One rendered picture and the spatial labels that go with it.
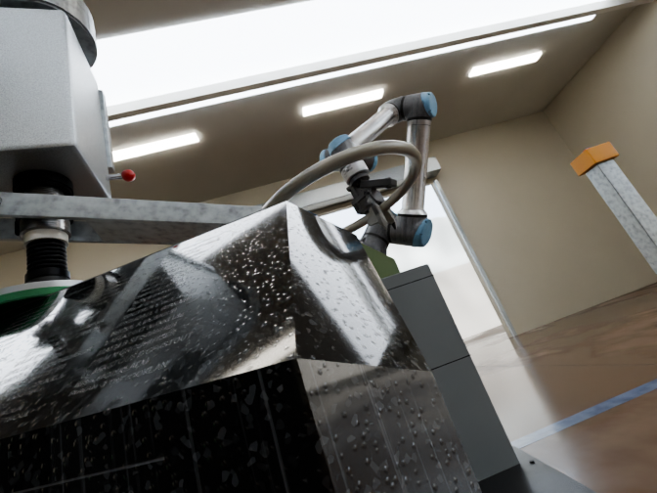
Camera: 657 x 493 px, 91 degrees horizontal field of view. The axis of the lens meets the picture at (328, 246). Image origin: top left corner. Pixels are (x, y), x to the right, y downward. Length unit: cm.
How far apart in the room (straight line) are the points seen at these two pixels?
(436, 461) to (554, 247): 703
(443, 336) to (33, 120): 145
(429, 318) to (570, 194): 671
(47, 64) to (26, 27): 12
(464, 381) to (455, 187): 562
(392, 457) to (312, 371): 8
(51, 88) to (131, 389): 77
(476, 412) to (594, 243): 647
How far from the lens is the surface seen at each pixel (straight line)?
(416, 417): 27
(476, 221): 669
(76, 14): 123
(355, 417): 23
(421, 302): 150
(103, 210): 80
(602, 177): 194
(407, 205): 166
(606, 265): 773
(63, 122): 89
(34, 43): 107
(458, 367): 152
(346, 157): 67
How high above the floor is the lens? 58
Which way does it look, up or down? 19 degrees up
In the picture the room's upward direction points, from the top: 20 degrees counter-clockwise
